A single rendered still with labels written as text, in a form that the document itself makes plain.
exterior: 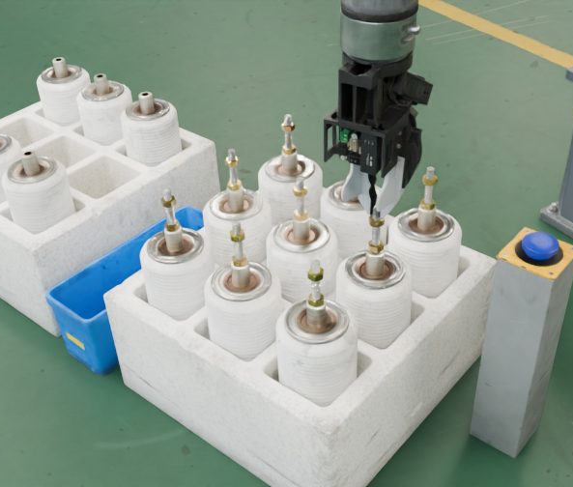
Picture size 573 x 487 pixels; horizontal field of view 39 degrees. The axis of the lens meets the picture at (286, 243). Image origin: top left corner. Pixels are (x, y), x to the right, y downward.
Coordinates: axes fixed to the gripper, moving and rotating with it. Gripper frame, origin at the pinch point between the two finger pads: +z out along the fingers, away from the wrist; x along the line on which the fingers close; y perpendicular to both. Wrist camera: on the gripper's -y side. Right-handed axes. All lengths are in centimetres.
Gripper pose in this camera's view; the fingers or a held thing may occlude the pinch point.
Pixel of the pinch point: (379, 203)
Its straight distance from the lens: 94.9
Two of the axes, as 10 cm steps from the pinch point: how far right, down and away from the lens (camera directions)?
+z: 0.3, 7.9, 6.1
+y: -5.1, 5.4, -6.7
